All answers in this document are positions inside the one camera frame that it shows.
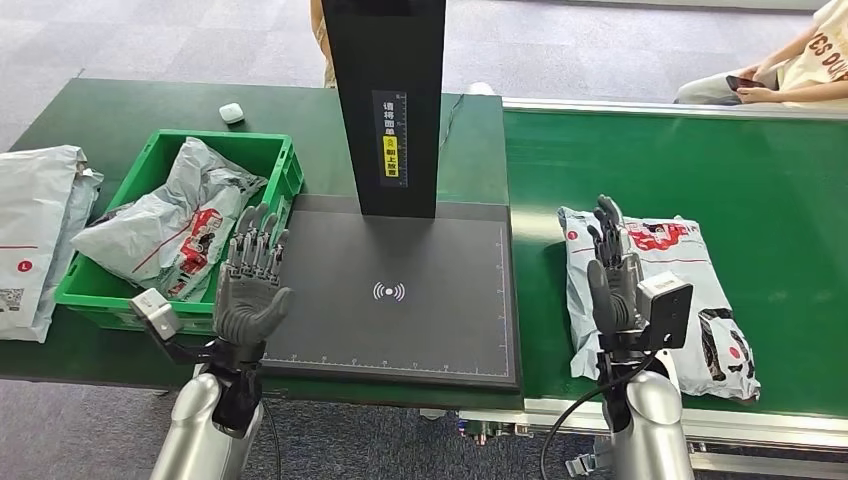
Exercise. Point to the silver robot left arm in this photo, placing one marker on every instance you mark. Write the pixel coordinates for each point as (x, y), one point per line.
(195, 430)

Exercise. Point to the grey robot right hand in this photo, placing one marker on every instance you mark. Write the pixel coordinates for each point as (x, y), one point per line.
(616, 298)

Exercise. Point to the black scanner platform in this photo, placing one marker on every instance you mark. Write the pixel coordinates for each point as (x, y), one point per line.
(424, 318)

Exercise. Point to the green table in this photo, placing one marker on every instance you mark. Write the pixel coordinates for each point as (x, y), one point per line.
(99, 112)

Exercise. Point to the green plastic crate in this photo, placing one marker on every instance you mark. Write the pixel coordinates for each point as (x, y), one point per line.
(99, 298)

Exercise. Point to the person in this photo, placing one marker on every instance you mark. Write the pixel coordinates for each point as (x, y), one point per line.
(323, 46)

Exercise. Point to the black scanner column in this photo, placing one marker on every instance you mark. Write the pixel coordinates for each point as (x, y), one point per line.
(384, 53)

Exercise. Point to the aluminium conveyor frame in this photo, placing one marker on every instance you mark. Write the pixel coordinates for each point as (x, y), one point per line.
(742, 427)

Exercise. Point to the plain grey mailer bag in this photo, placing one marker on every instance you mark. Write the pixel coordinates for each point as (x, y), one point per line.
(79, 205)

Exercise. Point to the white mailer bag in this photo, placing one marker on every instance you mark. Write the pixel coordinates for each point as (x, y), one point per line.
(33, 199)

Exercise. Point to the white round object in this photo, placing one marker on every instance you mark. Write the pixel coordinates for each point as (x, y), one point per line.
(480, 89)

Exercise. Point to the yellow and white column label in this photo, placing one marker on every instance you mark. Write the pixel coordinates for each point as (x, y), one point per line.
(391, 156)

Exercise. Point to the conveyor control electronics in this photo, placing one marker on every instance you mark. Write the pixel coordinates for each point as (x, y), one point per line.
(490, 427)

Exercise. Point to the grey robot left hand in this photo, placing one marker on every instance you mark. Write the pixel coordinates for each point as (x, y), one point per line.
(248, 308)

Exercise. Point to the green conveyor belt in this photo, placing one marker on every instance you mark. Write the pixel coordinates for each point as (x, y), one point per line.
(762, 185)

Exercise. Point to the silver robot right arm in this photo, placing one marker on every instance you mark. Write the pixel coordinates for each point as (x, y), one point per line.
(652, 424)

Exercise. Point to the dark smartphone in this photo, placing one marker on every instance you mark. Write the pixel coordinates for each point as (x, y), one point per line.
(740, 83)

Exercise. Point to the white earbud case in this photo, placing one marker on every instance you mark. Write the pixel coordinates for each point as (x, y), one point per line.
(231, 113)

